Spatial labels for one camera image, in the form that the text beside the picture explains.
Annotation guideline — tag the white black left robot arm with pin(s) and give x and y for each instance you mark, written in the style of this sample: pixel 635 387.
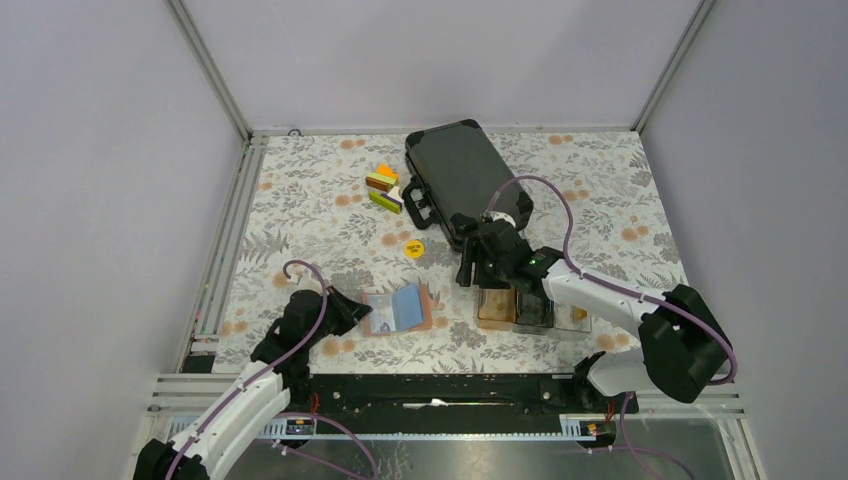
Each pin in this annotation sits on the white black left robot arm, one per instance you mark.
pixel 277 375

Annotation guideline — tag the yellow round token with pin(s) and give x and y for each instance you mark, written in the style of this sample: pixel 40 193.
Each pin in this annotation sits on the yellow round token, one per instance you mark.
pixel 414 249

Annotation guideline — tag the floral patterned table mat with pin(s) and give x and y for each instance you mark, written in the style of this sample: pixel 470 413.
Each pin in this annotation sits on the floral patterned table mat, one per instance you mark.
pixel 593 191

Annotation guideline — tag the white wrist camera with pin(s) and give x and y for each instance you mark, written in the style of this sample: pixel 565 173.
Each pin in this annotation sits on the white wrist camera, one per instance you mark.
pixel 494 216
pixel 305 280

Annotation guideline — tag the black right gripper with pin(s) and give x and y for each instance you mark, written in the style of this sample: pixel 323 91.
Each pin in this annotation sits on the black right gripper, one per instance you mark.
pixel 474 251

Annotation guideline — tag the aluminium frame rail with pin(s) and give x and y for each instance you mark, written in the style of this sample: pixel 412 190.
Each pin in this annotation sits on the aluminium frame rail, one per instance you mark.
pixel 207 315

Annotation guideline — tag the clear acrylic card organizer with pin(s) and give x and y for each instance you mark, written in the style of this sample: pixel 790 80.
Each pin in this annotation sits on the clear acrylic card organizer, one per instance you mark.
pixel 509 310

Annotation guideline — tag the yellow card in organizer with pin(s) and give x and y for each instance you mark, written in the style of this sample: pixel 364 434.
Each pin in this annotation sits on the yellow card in organizer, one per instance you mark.
pixel 578 315

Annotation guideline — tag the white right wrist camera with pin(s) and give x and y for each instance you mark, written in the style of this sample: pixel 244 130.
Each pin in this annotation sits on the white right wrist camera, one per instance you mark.
pixel 494 216

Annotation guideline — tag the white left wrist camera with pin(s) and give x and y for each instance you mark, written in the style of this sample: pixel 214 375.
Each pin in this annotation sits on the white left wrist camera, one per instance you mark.
pixel 305 280

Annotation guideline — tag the pink leather card holder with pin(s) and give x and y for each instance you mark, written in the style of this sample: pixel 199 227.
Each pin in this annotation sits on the pink leather card holder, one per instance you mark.
pixel 406 310

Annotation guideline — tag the dark grey hard case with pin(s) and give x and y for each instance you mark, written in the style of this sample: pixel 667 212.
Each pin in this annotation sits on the dark grey hard case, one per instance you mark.
pixel 455 171

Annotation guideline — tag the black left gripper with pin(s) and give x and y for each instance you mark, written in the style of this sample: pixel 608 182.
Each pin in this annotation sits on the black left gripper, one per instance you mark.
pixel 349 312

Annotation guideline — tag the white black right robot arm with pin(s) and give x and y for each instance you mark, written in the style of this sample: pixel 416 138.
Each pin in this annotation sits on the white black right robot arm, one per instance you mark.
pixel 681 351

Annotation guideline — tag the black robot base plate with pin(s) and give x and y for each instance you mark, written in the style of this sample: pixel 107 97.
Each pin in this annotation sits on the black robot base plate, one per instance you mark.
pixel 454 404

